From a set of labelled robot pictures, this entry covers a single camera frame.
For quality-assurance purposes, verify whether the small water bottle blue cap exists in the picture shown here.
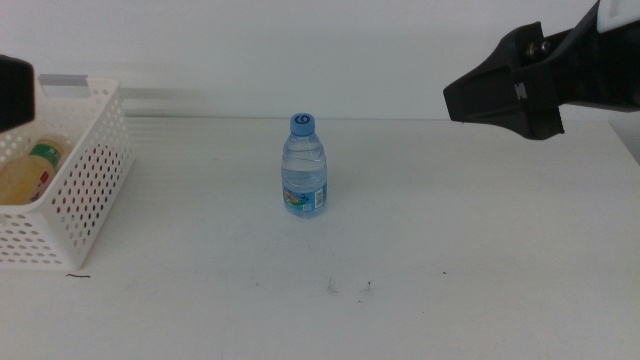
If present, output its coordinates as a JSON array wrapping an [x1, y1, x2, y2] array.
[[280, 112, 329, 219]]

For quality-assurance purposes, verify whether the yellow juice bottle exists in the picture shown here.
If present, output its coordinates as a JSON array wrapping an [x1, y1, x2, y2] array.
[[0, 137, 66, 206]]

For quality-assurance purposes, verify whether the white perforated plastic basket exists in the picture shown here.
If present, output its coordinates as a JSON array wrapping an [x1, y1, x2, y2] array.
[[0, 75, 135, 271]]

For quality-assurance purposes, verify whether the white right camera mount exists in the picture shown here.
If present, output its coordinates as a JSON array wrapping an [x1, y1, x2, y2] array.
[[596, 0, 640, 35]]

